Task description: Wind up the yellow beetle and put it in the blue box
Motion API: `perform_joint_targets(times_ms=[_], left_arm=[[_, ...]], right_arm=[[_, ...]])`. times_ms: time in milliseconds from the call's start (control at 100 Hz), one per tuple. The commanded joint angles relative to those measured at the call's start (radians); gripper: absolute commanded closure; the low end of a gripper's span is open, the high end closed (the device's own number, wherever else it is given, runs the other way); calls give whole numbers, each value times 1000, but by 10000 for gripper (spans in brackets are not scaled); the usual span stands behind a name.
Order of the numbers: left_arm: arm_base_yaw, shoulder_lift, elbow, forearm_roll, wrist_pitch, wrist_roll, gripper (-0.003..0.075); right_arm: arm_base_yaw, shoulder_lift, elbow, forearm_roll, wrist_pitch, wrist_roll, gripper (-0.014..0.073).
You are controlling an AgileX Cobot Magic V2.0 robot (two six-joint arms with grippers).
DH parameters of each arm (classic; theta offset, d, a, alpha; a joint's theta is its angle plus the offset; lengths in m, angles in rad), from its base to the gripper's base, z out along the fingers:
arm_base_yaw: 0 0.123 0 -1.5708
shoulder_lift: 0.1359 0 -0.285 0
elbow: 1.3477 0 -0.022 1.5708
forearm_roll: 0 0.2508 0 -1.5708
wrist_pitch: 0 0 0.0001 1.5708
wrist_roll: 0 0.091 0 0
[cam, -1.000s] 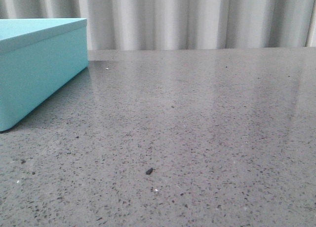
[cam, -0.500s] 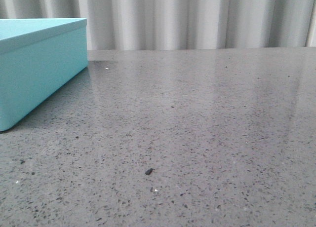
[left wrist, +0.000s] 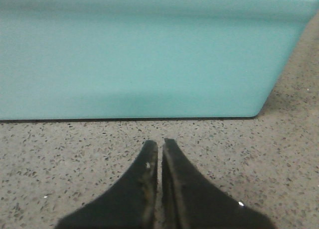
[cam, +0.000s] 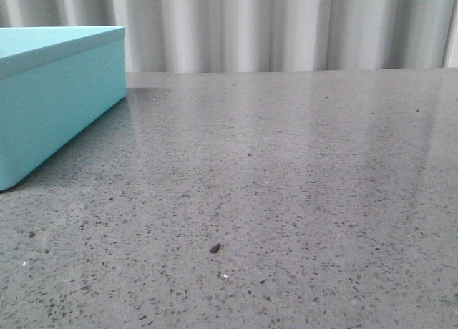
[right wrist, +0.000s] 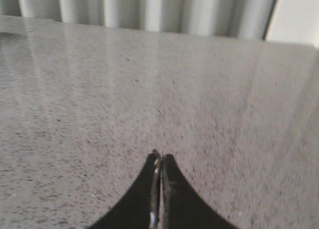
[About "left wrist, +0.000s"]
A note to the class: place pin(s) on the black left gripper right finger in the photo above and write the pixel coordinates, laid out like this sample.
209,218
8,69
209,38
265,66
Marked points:
190,201

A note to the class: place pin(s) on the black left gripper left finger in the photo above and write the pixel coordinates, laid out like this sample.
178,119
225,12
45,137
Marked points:
128,204

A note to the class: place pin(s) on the light blue storage box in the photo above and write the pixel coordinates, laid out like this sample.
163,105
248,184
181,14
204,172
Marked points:
88,59

